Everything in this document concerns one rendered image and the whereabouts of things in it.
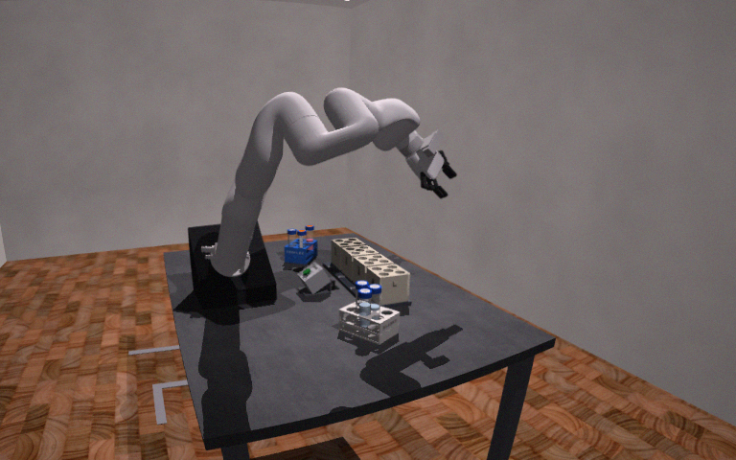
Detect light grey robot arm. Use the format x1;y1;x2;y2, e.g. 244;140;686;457
201;88;444;277

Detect blue tube rack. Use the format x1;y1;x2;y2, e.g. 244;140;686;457
285;239;317;265

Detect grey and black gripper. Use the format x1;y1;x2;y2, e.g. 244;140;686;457
405;149;457;198

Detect beige block with round holes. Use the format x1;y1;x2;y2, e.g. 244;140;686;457
366;264;410;305
332;238;366;270
341;245;379;281
353;254;394;283

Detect grey sloped desk with green key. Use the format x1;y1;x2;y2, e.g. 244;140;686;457
297;262;338;296

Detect white tube rack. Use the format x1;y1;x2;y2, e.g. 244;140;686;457
339;302;400;345

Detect clear sample tube with orange cap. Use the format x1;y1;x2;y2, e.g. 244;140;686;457
297;230;307;248

